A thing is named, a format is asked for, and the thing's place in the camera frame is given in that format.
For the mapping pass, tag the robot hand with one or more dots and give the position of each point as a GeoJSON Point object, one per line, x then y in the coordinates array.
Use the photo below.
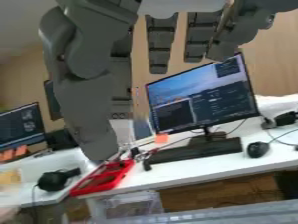
{"type": "Point", "coordinates": [84, 100]}

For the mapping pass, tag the small computer screen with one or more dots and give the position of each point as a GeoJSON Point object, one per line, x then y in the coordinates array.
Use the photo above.
{"type": "Point", "coordinates": [22, 125]}

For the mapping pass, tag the orange sticky notes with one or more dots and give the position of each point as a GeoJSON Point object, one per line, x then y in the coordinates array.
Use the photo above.
{"type": "Point", "coordinates": [14, 153]}

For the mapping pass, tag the white desk with headphones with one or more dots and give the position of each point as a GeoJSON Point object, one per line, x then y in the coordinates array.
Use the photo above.
{"type": "Point", "coordinates": [31, 166]}

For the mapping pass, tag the red tray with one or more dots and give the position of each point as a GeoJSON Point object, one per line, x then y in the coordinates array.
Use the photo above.
{"type": "Point", "coordinates": [103, 178]}

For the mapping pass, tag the black headphones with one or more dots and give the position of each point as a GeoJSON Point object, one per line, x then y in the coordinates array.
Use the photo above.
{"type": "Point", "coordinates": [54, 181]}

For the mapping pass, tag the large computer screen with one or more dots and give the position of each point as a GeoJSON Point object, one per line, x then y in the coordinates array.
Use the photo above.
{"type": "Point", "coordinates": [201, 96]}

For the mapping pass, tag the black keyboard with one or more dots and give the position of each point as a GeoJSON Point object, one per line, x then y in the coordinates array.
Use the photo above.
{"type": "Point", "coordinates": [195, 150]}

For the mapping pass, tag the white desk with keyboard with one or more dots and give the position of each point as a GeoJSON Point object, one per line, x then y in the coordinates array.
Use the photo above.
{"type": "Point", "coordinates": [200, 170]}

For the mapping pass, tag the black mouse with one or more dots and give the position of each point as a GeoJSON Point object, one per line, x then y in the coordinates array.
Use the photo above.
{"type": "Point", "coordinates": [259, 149]}

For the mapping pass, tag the black power adapter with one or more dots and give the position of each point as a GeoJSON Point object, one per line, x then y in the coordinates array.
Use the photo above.
{"type": "Point", "coordinates": [285, 118]}

